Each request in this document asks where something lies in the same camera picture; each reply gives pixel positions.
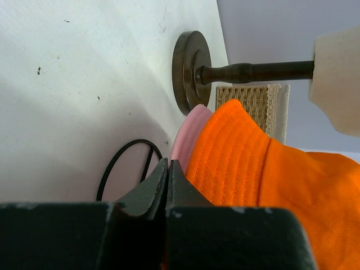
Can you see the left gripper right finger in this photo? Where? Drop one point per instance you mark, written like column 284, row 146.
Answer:
column 189, row 223

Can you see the orange bucket hat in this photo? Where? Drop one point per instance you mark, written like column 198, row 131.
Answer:
column 234, row 163

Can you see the black wire hat stand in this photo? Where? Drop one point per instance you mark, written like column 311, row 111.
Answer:
column 127, row 169

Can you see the pink bucket hat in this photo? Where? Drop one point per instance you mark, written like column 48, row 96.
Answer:
column 188, row 134

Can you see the wicker basket with liner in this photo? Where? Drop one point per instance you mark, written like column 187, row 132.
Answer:
column 266, row 104

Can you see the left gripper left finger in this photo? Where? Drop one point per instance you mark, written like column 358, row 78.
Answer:
column 142, row 228

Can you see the cream mannequin head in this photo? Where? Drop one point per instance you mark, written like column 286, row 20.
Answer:
column 334, row 88

